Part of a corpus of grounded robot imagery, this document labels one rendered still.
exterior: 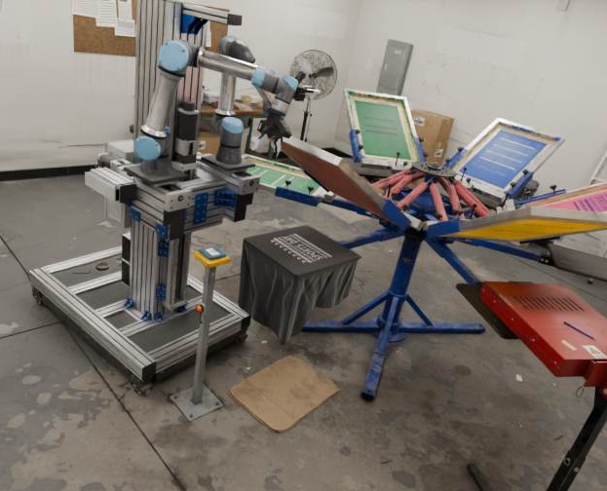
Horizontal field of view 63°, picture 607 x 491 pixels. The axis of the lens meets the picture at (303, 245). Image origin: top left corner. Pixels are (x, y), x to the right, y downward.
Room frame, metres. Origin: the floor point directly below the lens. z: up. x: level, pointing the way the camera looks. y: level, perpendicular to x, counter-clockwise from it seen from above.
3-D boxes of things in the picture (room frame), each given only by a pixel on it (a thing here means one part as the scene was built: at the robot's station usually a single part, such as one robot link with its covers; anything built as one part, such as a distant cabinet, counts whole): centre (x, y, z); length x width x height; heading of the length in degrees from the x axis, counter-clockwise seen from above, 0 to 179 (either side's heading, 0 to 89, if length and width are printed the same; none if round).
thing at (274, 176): (3.47, 0.13, 1.05); 1.08 x 0.61 x 0.23; 77
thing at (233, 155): (2.76, 0.51, 1.31); 0.15 x 0.15 x 0.10
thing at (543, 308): (1.92, -1.18, 1.06); 0.61 x 0.46 x 0.12; 17
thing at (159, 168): (2.35, 0.79, 1.31); 0.15 x 0.15 x 0.10
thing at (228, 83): (2.87, 0.58, 1.63); 0.15 x 0.12 x 0.55; 32
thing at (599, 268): (3.13, -1.41, 0.91); 1.34 x 0.40 x 0.08; 77
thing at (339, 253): (2.45, 0.00, 0.95); 0.48 x 0.44 x 0.01; 137
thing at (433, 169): (3.27, -0.76, 0.67); 0.39 x 0.39 x 1.35
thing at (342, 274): (2.32, -0.16, 0.74); 0.46 x 0.04 x 0.42; 137
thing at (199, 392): (2.16, 0.43, 0.48); 0.22 x 0.22 x 0.96; 47
